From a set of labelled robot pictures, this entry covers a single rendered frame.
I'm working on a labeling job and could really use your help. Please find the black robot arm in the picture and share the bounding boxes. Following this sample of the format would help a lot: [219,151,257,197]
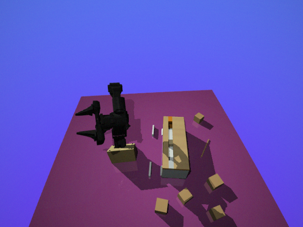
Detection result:
[107,82,130,148]

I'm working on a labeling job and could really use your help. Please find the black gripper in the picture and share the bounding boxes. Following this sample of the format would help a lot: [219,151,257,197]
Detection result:
[75,100,116,145]

